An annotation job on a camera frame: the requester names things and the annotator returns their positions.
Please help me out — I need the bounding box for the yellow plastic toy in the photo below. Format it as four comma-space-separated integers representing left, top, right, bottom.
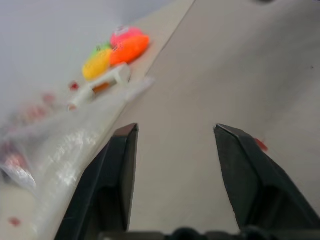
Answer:
82, 48, 113, 81

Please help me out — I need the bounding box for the green plastic toy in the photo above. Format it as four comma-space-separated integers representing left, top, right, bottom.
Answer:
91, 42, 112, 56

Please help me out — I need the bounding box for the orange plastic toy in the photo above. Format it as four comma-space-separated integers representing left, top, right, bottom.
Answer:
109, 34, 151, 66

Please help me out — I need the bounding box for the clear plastic bag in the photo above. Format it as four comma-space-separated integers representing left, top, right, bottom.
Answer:
0, 77, 156, 240

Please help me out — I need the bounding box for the pink plastic toy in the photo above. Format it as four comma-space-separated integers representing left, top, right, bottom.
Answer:
109, 25, 144, 49

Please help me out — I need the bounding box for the red tape mark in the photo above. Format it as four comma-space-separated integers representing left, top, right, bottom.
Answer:
253, 138, 269, 152

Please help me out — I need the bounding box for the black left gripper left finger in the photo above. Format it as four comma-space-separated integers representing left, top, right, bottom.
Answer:
54, 123, 140, 240

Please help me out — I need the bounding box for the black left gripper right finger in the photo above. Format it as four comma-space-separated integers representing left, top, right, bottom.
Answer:
213, 123, 320, 233

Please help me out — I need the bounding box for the white plastic holder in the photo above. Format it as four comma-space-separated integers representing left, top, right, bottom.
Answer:
67, 62, 132, 111

